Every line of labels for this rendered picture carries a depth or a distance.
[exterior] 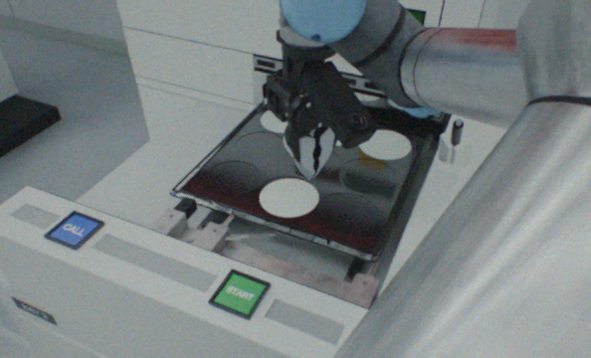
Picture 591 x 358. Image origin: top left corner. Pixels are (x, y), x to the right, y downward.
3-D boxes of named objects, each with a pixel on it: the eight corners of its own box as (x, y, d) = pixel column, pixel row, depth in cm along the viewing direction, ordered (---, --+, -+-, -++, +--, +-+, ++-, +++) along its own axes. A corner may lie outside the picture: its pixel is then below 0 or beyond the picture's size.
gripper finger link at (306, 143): (294, 161, 76) (294, 110, 70) (315, 182, 72) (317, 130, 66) (277, 168, 74) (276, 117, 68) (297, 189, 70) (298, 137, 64)
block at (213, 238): (212, 234, 77) (210, 220, 75) (230, 240, 76) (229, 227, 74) (183, 268, 72) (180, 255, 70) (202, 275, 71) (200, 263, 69)
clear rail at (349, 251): (173, 192, 84) (171, 186, 83) (381, 261, 72) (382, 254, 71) (168, 197, 83) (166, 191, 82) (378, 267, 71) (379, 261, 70)
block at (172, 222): (171, 219, 80) (168, 206, 78) (188, 225, 79) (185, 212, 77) (139, 252, 74) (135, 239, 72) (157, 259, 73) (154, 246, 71)
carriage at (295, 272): (170, 230, 82) (167, 218, 80) (376, 304, 70) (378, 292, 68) (139, 263, 77) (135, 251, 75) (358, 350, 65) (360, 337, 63)
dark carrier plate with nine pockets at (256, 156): (271, 100, 107) (271, 98, 107) (425, 137, 96) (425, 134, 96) (181, 192, 83) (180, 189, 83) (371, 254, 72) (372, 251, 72)
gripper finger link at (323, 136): (309, 155, 77) (311, 104, 71) (332, 175, 73) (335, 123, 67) (294, 161, 76) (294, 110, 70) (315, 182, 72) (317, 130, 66)
